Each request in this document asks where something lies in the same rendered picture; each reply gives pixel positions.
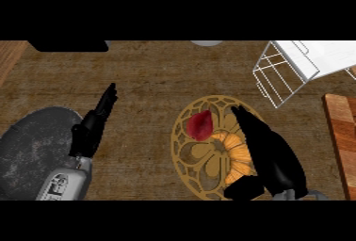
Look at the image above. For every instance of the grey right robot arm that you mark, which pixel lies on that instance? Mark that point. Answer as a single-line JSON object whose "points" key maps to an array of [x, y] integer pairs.
{"points": [[301, 195]]}

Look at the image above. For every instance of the dark grey round mat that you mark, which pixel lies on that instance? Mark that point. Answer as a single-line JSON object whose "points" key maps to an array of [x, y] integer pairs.
{"points": [[37, 153]]}

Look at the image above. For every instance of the brown wooden cutting board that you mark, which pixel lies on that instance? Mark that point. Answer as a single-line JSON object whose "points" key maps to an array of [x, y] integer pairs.
{"points": [[343, 144]]}

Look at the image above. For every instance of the black appliance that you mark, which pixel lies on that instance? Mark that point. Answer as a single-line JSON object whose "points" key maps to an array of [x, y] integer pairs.
{"points": [[69, 45]]}

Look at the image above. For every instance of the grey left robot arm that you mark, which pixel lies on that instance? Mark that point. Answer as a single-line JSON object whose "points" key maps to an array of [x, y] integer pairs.
{"points": [[65, 183]]}

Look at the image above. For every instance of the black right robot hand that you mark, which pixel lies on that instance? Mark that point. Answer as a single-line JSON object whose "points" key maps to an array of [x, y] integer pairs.
{"points": [[269, 147]]}

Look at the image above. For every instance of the pale grey round object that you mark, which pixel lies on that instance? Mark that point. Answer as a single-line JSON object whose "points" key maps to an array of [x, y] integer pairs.
{"points": [[205, 43]]}

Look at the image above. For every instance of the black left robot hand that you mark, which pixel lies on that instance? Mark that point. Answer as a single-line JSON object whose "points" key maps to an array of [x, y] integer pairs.
{"points": [[92, 128]]}

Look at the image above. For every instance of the brown wooden panel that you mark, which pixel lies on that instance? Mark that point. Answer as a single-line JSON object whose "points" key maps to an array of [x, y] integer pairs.
{"points": [[10, 59]]}

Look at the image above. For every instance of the dark red sweet potato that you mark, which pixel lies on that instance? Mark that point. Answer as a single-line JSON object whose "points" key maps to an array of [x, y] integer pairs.
{"points": [[199, 125]]}

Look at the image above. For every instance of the orange croissant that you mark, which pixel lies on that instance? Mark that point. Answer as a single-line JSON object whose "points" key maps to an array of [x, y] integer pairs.
{"points": [[233, 153]]}

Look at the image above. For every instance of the golden oval openwork placemat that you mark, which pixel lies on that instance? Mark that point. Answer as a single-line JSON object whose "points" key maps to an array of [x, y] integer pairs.
{"points": [[204, 157]]}

